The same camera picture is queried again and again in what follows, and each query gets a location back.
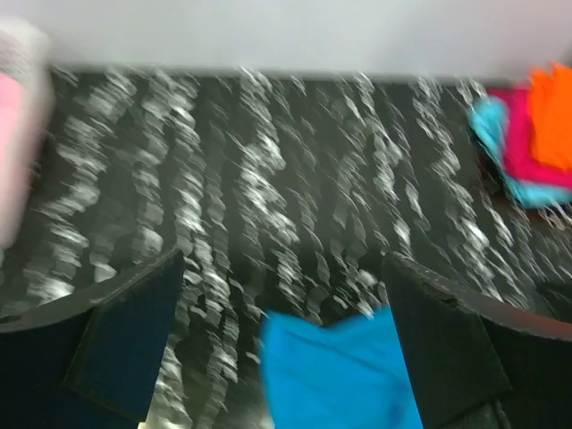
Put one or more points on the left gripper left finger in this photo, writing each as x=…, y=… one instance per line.
x=91, y=359

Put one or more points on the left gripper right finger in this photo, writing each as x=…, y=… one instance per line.
x=476, y=362

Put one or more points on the magenta folded t-shirt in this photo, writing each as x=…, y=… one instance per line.
x=517, y=156

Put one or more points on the light blue folded t-shirt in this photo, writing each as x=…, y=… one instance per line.
x=488, y=120

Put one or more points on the pink t-shirt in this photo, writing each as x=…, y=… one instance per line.
x=13, y=159

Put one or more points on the orange folded t-shirt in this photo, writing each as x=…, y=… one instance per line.
x=549, y=105

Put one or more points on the white plastic basket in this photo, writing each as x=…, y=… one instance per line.
x=24, y=52

